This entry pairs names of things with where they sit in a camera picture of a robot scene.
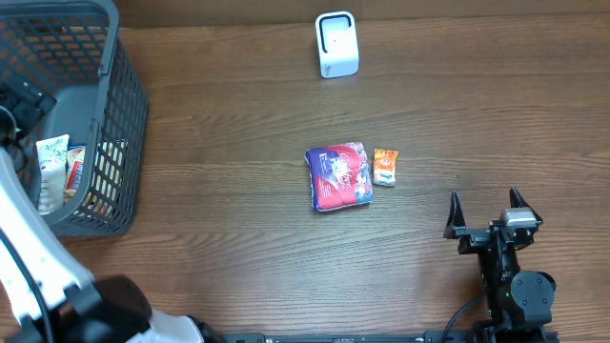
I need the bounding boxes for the small orange tissue pack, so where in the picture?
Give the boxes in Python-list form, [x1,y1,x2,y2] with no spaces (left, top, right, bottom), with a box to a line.
[373,149,398,187]

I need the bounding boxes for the white barcode scanner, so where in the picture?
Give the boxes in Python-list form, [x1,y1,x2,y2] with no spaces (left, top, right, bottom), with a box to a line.
[315,10,359,79]

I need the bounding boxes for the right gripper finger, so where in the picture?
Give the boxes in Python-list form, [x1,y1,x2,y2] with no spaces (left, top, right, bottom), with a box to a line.
[443,191,466,239]
[509,187,543,227]

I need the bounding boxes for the grey plastic mesh basket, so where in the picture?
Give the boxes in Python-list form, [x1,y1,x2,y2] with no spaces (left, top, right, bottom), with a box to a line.
[1,0,148,236]

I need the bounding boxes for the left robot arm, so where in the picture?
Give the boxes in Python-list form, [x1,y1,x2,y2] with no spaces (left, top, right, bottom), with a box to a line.
[1,77,223,343]

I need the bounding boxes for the purple red soft package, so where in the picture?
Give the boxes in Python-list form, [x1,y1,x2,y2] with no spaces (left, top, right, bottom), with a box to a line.
[305,141,374,212]

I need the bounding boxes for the white floral pouch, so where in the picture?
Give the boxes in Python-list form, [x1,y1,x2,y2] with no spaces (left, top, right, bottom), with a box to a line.
[36,134,70,214]

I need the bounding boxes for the yellow snack bag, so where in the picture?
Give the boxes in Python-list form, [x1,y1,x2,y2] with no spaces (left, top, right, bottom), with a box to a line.
[62,140,128,211]

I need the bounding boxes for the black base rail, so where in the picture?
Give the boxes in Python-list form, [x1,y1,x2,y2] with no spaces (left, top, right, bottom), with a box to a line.
[209,331,559,343]

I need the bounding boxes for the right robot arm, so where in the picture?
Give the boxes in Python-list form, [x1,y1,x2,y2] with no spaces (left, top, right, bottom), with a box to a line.
[440,188,559,342]

